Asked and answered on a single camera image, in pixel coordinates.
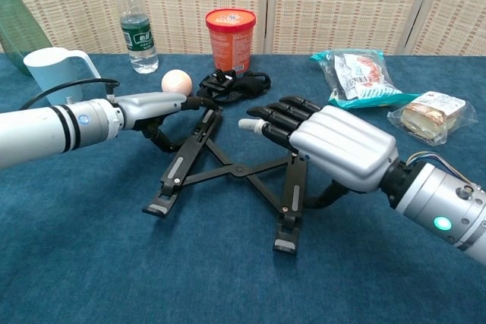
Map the green glass vase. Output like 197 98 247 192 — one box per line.
0 0 53 77

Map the black strap camera mount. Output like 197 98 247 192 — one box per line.
196 68 272 104

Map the woven bamboo folding screen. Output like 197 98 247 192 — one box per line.
0 0 486 56

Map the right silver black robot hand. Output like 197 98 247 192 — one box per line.
238 95 399 210

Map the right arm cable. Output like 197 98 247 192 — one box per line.
406 151 486 190

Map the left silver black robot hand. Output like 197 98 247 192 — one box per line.
115 91 220 153

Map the pale pink ball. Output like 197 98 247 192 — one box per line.
160 69 194 94

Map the clear water bottle green label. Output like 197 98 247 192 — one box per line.
113 0 159 74

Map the black folding laptop stand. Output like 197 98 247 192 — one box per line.
142 105 311 253

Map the clear wrapped sandwich bread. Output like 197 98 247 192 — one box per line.
387 90 478 147

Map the teal snack bag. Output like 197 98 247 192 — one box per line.
308 49 421 109

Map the blue tablecloth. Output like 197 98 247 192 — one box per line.
0 52 486 324

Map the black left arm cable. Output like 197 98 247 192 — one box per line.
18 77 121 111

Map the orange instant noodle cup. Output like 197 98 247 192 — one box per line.
205 8 257 74

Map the light blue handled cup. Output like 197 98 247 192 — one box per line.
23 46 102 107

